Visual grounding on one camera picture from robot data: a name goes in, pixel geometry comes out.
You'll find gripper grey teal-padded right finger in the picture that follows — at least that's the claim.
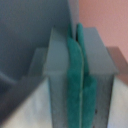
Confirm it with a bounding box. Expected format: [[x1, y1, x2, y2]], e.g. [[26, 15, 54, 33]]
[[77, 24, 118, 128]]

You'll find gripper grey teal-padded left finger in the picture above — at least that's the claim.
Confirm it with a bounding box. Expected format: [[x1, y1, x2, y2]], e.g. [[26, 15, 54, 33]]
[[44, 27, 82, 128]]

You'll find brown toy stove top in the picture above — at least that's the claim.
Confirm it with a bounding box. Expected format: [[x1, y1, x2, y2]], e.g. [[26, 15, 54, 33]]
[[78, 0, 128, 76]]

